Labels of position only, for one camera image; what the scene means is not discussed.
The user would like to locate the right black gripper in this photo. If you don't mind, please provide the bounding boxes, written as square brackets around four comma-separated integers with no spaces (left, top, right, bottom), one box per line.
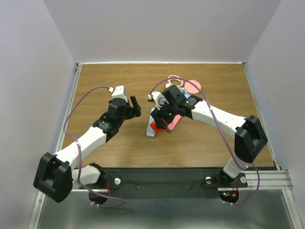
[150,98,178,130]

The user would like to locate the red cube socket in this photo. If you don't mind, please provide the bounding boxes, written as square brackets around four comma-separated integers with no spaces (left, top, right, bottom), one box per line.
[150,121,166,134]

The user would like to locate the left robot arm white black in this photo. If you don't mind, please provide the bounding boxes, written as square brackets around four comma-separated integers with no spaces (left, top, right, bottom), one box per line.
[33,96,141,203]

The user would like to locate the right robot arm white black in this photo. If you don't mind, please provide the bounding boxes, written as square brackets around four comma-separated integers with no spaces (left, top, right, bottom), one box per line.
[148,85,268,186]

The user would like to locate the pink triangular power strip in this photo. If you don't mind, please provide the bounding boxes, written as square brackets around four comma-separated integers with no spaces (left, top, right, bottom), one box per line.
[166,115,181,132]

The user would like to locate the blue round socket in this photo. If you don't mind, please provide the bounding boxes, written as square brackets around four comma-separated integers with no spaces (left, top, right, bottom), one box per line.
[180,89,190,98]

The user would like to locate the pink round socket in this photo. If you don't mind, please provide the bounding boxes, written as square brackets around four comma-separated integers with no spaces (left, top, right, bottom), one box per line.
[184,80,202,94]

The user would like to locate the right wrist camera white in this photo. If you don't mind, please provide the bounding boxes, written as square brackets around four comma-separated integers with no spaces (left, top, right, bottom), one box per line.
[147,91,169,110]

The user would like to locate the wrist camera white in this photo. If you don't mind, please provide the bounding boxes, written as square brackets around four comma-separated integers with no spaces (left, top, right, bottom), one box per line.
[108,85,128,102]
[147,91,169,110]

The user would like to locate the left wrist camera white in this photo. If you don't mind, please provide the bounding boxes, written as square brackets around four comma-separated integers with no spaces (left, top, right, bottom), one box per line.
[108,85,128,102]

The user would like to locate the pink coiled cord with plug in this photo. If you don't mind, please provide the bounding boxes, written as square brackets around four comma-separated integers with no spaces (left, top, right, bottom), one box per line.
[165,75,185,90]

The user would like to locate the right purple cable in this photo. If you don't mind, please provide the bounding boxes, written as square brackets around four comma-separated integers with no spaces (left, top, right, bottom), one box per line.
[150,78,261,206]

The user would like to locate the purple cable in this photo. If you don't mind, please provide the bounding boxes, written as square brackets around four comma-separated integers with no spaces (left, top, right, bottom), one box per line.
[150,78,261,206]
[64,86,125,208]

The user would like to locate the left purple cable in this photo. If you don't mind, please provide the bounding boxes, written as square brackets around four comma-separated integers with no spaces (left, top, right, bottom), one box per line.
[64,86,125,208]

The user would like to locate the aluminium frame rail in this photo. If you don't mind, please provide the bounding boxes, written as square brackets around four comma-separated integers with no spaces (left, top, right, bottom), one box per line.
[54,63,83,153]

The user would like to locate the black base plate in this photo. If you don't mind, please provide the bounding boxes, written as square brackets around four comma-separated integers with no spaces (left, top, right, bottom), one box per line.
[88,167,248,200]

